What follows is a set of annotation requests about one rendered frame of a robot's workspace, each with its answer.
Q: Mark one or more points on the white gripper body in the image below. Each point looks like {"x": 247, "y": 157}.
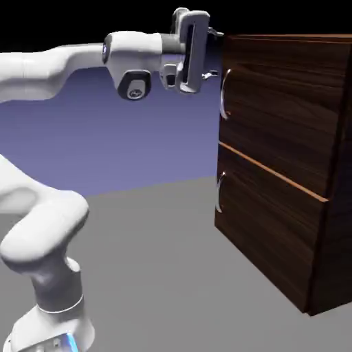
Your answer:
{"x": 196, "y": 49}

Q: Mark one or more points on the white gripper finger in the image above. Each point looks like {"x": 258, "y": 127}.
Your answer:
{"x": 213, "y": 31}
{"x": 210, "y": 74}

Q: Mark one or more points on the small dark wood door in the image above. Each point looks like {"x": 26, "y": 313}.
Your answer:
{"x": 269, "y": 225}

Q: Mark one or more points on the large dark wood door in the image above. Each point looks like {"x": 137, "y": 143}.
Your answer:
{"x": 280, "y": 110}

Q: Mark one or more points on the dark wood cabinet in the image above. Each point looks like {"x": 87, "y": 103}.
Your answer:
{"x": 286, "y": 170}

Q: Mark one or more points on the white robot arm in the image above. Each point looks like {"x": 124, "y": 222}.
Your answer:
{"x": 49, "y": 68}

